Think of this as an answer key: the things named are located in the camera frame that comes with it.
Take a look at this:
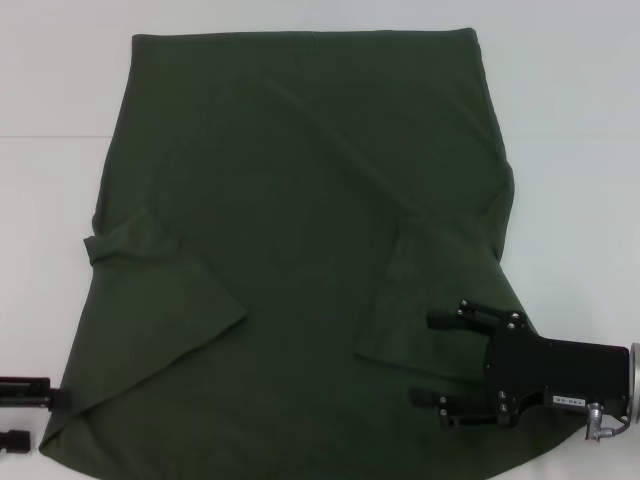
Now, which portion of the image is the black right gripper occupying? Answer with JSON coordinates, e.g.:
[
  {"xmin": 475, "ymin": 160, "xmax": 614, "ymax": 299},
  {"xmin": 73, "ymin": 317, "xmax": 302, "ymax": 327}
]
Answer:
[{"xmin": 410, "ymin": 299, "xmax": 631, "ymax": 429}]

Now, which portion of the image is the dark green shirt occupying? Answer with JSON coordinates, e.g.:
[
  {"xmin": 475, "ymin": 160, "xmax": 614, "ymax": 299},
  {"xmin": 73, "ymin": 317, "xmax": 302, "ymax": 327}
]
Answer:
[{"xmin": 38, "ymin": 27, "xmax": 592, "ymax": 480}]

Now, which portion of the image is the right arm connector cable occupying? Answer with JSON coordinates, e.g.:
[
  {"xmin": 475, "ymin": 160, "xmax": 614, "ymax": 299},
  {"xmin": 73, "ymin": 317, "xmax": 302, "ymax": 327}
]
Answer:
[{"xmin": 585, "ymin": 402, "xmax": 632, "ymax": 444}]

